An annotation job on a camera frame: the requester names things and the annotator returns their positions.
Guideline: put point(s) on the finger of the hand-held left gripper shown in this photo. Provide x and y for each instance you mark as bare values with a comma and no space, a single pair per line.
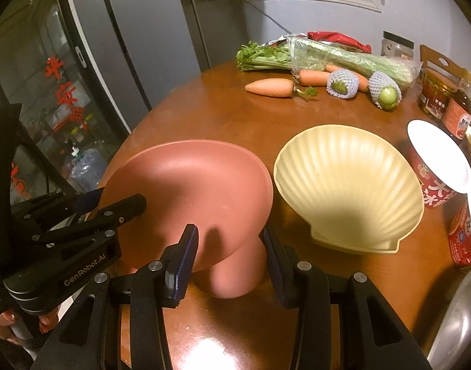
116,212
58,206

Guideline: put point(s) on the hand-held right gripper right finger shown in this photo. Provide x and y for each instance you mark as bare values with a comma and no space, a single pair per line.
273,266

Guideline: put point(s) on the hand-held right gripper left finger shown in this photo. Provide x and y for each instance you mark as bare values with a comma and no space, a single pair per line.
184,264

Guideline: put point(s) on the pink mushroom-shaped plate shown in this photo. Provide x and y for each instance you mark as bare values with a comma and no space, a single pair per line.
189,185

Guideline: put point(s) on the yellow shell-shaped plate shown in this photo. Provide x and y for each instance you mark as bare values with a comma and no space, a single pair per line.
347,185

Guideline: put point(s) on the red paper bowl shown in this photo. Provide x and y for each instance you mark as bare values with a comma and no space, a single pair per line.
432,185

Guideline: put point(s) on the large steel bowl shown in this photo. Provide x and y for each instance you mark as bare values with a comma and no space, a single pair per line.
459,323

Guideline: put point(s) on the clear water jug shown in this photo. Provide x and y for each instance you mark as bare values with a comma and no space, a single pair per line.
87,169

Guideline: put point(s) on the glass door cabinet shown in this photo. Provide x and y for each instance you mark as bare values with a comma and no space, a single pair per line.
46,84

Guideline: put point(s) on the grey fridge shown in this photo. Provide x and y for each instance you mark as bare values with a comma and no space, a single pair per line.
142,46

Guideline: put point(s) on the carrot with green top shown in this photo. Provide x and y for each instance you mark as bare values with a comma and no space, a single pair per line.
268,86

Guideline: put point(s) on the red packet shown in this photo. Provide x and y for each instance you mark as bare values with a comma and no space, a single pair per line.
464,239

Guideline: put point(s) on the green fruit in foam net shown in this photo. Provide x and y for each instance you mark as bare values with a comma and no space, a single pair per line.
385,92
341,84

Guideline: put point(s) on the celery in plastic bag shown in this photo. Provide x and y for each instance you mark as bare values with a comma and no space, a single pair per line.
335,57

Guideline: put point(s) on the red snack bag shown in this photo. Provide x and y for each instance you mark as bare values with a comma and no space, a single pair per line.
335,40

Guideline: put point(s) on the orange-lidded chili jar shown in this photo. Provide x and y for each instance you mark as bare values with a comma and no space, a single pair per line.
436,96

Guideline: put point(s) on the dark vinegar bottle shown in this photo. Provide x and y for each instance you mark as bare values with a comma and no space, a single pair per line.
457,117

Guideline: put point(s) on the black-lidded jar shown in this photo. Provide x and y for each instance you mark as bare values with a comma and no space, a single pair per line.
397,46

